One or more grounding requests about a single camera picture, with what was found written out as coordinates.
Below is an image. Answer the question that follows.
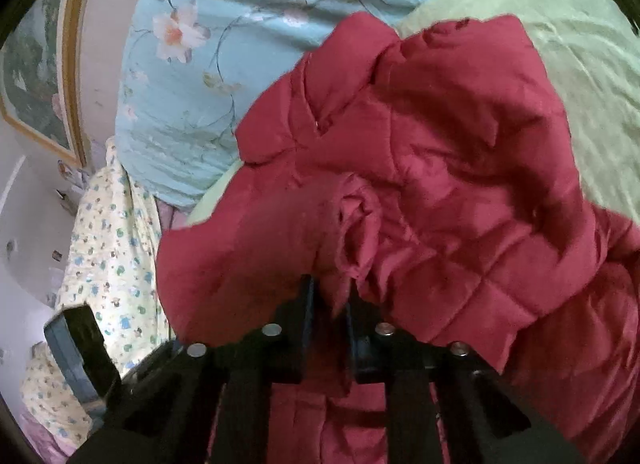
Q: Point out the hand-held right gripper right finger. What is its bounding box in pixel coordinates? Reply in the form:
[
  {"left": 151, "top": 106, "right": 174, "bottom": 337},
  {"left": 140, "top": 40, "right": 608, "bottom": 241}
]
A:
[{"left": 346, "top": 293, "right": 551, "bottom": 464}]

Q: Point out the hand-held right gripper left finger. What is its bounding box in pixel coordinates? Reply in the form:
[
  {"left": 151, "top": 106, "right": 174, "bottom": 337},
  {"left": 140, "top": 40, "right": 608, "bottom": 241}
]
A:
[{"left": 107, "top": 275, "right": 318, "bottom": 464}]

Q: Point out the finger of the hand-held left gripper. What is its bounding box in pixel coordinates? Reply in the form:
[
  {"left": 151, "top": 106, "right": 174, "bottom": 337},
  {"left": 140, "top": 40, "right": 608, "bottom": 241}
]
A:
[{"left": 44, "top": 304, "right": 122, "bottom": 404}]

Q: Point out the red quilted jacket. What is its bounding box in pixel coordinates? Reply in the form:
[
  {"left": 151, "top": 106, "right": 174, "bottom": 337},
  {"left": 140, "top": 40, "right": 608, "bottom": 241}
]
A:
[{"left": 155, "top": 11, "right": 640, "bottom": 464}]

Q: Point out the yellow cartoon print sheet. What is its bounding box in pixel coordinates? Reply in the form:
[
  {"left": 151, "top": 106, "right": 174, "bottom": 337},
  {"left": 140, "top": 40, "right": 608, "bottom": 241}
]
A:
[{"left": 20, "top": 139, "right": 173, "bottom": 450}]

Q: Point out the pink bed sheet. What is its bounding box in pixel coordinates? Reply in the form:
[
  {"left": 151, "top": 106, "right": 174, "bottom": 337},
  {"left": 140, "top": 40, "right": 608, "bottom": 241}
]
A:
[{"left": 155, "top": 199, "right": 193, "bottom": 232}]

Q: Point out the blue floral quilt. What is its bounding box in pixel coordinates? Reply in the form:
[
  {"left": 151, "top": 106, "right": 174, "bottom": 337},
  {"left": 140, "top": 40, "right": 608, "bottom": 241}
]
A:
[{"left": 114, "top": 0, "right": 566, "bottom": 209}]

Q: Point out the light green blanket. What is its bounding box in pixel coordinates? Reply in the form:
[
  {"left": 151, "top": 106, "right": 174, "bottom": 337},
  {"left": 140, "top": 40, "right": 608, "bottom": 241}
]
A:
[{"left": 190, "top": 0, "right": 640, "bottom": 225}]

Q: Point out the gold framed wall picture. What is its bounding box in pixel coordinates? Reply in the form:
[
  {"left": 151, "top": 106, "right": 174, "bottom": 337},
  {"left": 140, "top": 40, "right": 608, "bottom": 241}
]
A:
[{"left": 0, "top": 0, "right": 101, "bottom": 167}]

